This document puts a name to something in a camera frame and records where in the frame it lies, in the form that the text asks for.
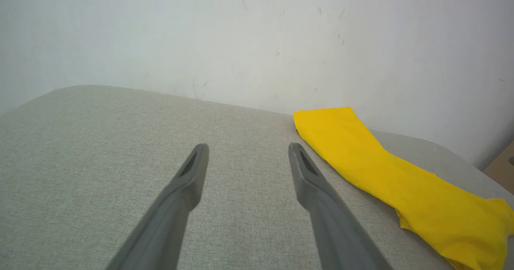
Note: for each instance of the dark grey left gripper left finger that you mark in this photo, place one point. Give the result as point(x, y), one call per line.
point(168, 221)

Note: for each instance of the yellow cloth garment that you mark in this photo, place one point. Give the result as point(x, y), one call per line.
point(401, 181)

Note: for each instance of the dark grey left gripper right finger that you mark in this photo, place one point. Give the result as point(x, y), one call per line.
point(337, 230)

